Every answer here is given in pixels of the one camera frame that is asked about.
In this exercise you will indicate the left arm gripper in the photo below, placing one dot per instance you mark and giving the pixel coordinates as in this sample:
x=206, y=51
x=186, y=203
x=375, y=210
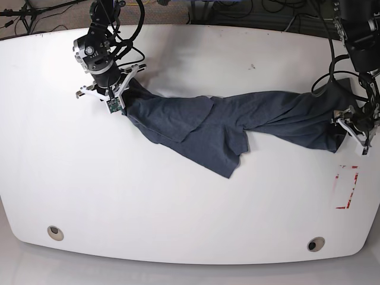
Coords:
x=360, y=126

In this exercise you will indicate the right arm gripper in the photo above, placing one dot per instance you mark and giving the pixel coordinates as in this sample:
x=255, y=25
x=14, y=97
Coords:
x=111, y=84

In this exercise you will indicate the dark blue printed T-shirt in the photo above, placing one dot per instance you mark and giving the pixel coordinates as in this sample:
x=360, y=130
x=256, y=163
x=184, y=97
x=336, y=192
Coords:
x=212, y=131

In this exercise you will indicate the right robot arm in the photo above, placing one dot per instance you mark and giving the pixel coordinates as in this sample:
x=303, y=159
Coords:
x=99, y=50

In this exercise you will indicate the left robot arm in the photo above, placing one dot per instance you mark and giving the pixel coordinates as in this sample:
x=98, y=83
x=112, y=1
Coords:
x=357, y=24

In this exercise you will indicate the red tape rectangle marking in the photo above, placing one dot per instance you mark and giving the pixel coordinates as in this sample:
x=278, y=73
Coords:
x=345, y=184

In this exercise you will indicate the black tripod stand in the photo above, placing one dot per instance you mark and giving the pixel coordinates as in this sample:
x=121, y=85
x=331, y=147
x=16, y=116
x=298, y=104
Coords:
x=28, y=14

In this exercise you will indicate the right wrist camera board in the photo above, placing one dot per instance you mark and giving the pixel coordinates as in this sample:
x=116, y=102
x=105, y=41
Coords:
x=114, y=105

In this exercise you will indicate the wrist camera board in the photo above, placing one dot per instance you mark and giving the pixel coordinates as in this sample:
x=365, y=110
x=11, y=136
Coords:
x=114, y=105
x=365, y=150

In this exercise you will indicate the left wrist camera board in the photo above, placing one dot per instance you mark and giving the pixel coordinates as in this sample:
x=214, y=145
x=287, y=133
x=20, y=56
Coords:
x=365, y=150

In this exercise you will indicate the right table cable grommet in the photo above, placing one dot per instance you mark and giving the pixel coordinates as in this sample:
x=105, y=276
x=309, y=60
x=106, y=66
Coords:
x=316, y=244

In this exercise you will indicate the table cable grommet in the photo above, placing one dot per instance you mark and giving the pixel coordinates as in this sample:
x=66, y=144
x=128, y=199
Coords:
x=55, y=233
x=316, y=244

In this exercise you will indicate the left table cable grommet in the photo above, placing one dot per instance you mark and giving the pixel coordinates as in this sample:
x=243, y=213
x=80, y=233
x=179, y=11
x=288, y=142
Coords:
x=55, y=233

